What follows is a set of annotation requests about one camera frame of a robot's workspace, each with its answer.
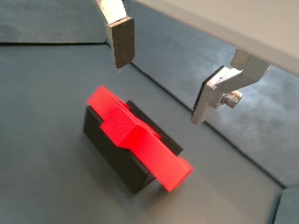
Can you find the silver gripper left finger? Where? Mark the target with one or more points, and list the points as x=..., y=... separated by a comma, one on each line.
x=121, y=30

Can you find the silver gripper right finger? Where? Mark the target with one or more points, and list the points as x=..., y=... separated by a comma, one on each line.
x=220, y=90

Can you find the red E-shaped block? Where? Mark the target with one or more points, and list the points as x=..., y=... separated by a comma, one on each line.
x=131, y=134

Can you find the black angle bracket holder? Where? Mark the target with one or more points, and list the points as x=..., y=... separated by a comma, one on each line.
x=123, y=161

